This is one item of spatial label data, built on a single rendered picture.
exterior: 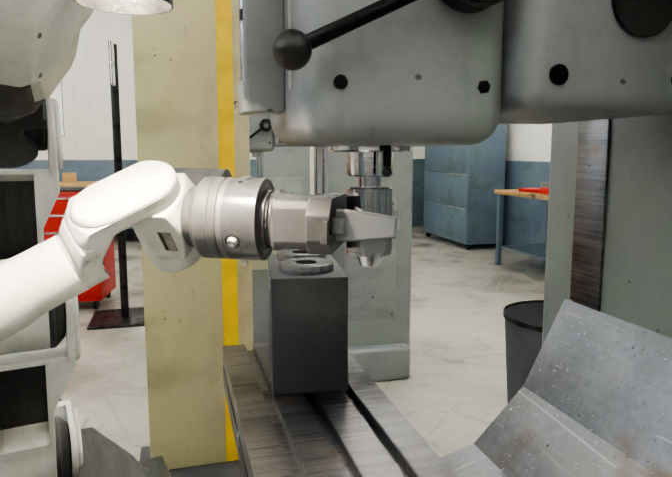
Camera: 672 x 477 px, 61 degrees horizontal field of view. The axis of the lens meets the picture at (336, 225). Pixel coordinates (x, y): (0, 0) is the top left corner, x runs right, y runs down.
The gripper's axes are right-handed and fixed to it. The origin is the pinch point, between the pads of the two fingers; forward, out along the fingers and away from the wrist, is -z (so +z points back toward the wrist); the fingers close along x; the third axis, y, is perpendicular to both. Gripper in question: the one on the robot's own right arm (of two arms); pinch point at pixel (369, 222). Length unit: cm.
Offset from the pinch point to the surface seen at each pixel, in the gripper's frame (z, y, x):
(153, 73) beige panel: 97, -35, 145
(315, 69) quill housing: 3.4, -13.9, -11.9
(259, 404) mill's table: 18.3, 30.7, 20.9
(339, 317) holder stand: 7.2, 18.3, 27.2
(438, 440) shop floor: -13, 123, 194
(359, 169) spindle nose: 0.8, -5.6, -2.3
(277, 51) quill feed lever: 5.2, -14.4, -17.0
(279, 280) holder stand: 16.2, 12.3, 24.5
